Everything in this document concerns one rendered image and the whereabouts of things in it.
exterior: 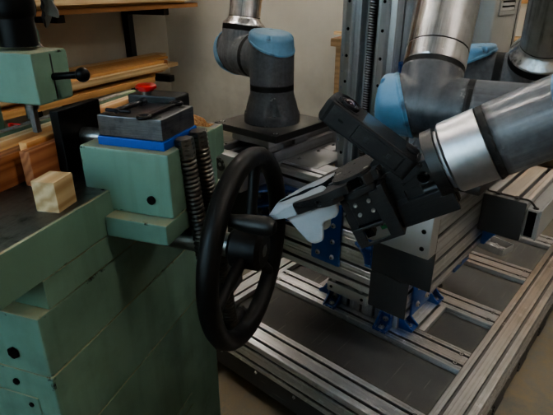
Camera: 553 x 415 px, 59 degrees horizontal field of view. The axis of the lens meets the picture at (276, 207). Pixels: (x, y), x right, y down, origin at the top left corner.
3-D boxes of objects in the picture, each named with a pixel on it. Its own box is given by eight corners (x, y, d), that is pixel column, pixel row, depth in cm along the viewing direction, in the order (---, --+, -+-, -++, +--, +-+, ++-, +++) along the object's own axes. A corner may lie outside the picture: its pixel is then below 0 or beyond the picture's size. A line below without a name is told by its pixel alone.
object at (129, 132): (164, 151, 61) (160, 108, 59) (91, 143, 65) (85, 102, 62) (210, 126, 73) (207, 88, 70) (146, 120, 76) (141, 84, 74)
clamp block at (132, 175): (172, 221, 64) (165, 156, 60) (86, 207, 68) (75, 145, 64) (220, 182, 76) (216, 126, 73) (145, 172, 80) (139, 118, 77)
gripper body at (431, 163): (355, 252, 53) (463, 216, 48) (319, 184, 52) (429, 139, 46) (365, 222, 60) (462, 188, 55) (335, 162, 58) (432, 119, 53)
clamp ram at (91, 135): (103, 178, 68) (93, 114, 65) (60, 172, 70) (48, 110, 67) (139, 158, 76) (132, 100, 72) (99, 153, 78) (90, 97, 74)
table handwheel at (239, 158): (304, 198, 86) (265, 364, 77) (202, 184, 92) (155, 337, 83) (263, 106, 60) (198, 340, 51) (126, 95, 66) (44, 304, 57)
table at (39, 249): (51, 352, 45) (37, 299, 43) (-171, 292, 54) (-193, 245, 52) (268, 156, 97) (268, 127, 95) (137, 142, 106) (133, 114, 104)
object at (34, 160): (36, 187, 66) (28, 152, 64) (26, 185, 67) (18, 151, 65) (110, 151, 81) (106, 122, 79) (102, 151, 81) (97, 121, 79)
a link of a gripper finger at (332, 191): (294, 221, 54) (366, 193, 50) (287, 208, 53) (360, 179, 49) (305, 203, 58) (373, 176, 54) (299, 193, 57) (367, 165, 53)
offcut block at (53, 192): (59, 213, 59) (53, 183, 57) (36, 211, 59) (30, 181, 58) (77, 201, 62) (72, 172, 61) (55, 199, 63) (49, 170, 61)
